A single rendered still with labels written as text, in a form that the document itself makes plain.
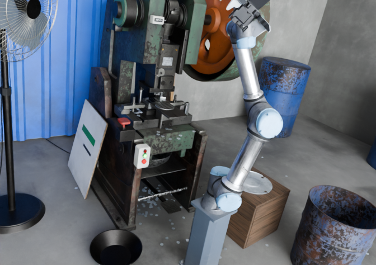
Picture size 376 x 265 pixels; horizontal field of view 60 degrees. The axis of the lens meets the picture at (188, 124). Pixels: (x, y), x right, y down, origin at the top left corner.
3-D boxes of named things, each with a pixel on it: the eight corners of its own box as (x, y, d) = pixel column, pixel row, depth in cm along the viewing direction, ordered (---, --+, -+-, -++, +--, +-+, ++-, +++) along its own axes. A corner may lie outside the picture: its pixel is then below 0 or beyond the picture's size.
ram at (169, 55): (177, 89, 212) (184, 43, 200) (156, 90, 203) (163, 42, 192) (163, 81, 224) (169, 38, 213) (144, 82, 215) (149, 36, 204)
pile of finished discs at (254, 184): (280, 187, 225) (280, 186, 225) (254, 199, 207) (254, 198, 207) (248, 167, 245) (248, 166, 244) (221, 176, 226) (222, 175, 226)
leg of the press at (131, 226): (136, 229, 215) (153, 101, 181) (120, 234, 208) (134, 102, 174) (89, 161, 282) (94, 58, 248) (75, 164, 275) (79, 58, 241)
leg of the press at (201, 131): (200, 209, 246) (225, 96, 212) (188, 213, 239) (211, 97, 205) (144, 152, 312) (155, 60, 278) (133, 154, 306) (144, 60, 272)
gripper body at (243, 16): (244, 34, 107) (242, 28, 118) (263, 14, 104) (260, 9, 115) (227, 17, 106) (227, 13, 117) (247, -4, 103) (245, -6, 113)
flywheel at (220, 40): (264, -54, 200) (195, -10, 259) (240, -62, 188) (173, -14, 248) (276, 64, 202) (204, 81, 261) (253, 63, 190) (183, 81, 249)
